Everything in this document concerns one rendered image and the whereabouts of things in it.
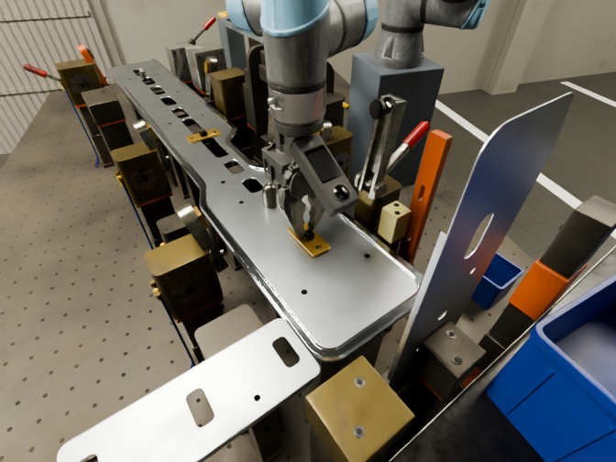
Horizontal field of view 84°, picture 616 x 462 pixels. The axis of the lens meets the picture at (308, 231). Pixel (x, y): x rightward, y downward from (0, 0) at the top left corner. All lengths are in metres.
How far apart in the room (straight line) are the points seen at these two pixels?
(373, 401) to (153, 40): 3.00
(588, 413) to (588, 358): 0.17
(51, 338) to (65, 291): 0.14
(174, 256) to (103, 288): 0.52
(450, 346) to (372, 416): 0.11
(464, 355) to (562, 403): 0.09
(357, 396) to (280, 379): 0.11
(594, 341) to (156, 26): 3.04
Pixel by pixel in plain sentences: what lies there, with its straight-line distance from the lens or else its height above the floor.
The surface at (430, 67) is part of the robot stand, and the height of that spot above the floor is 1.10.
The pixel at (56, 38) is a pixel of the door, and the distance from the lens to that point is 3.21.
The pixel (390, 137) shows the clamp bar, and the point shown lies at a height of 1.16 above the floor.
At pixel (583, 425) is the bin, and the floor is 1.11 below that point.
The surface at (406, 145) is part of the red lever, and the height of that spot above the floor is 1.12.
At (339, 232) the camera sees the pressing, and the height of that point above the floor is 1.00.
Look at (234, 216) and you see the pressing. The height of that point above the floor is 1.00.
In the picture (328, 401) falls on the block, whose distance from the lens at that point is 0.39.
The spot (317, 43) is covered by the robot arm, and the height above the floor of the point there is 1.32.
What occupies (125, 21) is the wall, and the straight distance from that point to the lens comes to 3.15.
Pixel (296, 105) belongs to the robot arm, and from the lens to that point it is 0.45.
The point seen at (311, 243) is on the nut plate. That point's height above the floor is 1.01.
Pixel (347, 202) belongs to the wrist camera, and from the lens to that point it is 0.46.
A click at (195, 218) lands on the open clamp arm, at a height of 1.11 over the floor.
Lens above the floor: 1.43
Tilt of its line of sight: 43 degrees down
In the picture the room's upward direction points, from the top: straight up
